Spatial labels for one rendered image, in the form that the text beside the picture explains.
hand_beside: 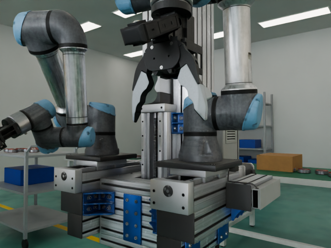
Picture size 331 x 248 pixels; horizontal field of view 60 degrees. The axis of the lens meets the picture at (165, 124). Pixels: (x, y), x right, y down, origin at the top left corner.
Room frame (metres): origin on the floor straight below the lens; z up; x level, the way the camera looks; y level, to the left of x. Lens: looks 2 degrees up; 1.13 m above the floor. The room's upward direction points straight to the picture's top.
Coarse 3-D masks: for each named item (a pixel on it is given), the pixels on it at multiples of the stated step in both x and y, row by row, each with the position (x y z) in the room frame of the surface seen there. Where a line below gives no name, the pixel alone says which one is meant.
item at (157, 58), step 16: (176, 0) 0.46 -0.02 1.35; (160, 16) 0.50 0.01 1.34; (192, 16) 0.52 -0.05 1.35; (176, 32) 0.48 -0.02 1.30; (192, 32) 0.52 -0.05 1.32; (160, 48) 0.47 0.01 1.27; (176, 48) 0.46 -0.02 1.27; (192, 48) 0.49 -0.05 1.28; (160, 64) 0.47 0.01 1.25; (176, 64) 0.46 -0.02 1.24
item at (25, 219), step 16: (16, 176) 3.20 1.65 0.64; (32, 176) 3.24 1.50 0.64; (48, 176) 3.40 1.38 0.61; (16, 192) 2.88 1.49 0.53; (32, 192) 2.83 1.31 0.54; (32, 208) 3.60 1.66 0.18; (48, 208) 3.60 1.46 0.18; (16, 224) 2.97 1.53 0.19; (32, 224) 2.97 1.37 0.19; (48, 224) 2.97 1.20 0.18
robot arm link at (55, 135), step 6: (36, 132) 1.01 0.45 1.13; (42, 132) 1.01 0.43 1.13; (48, 132) 1.03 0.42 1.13; (54, 132) 1.03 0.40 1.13; (36, 138) 1.03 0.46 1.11; (42, 138) 1.02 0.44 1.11; (48, 138) 1.02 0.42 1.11; (54, 138) 1.02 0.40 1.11; (36, 144) 1.05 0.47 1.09; (42, 144) 1.04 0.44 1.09; (48, 144) 1.04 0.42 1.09; (54, 144) 1.03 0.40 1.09; (60, 144) 1.03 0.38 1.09; (42, 150) 1.05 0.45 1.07; (48, 150) 1.06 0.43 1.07; (54, 150) 1.07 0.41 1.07
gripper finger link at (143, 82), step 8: (144, 80) 0.50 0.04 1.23; (152, 80) 0.51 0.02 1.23; (136, 88) 0.51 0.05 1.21; (144, 88) 0.50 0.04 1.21; (152, 88) 0.53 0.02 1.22; (136, 96) 0.51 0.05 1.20; (144, 96) 0.51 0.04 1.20; (152, 96) 0.55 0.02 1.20; (136, 104) 0.51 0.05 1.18; (144, 104) 0.54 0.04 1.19; (136, 112) 0.51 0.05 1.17; (136, 120) 0.53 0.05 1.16
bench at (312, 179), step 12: (312, 168) 3.04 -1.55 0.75; (324, 168) 3.04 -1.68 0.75; (288, 180) 2.44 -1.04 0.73; (300, 180) 2.38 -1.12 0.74; (312, 180) 2.33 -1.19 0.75; (324, 180) 2.30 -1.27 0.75; (240, 216) 3.21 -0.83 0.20; (252, 216) 3.47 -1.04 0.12; (276, 240) 2.54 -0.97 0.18; (288, 240) 2.50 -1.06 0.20
